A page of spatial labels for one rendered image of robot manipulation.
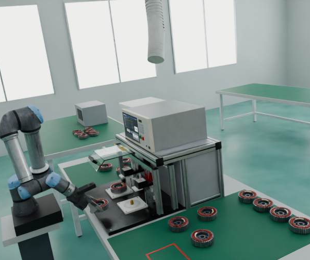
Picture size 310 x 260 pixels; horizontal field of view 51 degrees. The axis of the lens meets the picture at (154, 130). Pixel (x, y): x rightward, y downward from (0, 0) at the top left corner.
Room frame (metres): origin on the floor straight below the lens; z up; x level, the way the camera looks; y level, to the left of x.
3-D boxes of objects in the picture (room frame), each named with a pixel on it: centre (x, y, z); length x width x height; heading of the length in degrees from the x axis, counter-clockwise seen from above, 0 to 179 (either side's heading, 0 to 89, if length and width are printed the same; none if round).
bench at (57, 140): (4.19, 1.03, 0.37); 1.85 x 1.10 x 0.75; 24
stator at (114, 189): (2.05, 0.29, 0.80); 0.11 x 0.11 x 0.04
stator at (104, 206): (1.75, 0.38, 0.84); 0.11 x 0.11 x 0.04
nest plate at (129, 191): (2.05, 0.29, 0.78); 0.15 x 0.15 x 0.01; 24
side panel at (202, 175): (1.81, -0.26, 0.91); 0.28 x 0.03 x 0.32; 114
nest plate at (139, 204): (1.83, 0.19, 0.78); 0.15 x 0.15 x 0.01; 24
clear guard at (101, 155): (2.05, 0.28, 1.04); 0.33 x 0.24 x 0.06; 114
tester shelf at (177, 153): (2.07, -0.05, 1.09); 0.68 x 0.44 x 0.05; 24
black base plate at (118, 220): (1.95, 0.23, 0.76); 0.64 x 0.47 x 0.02; 24
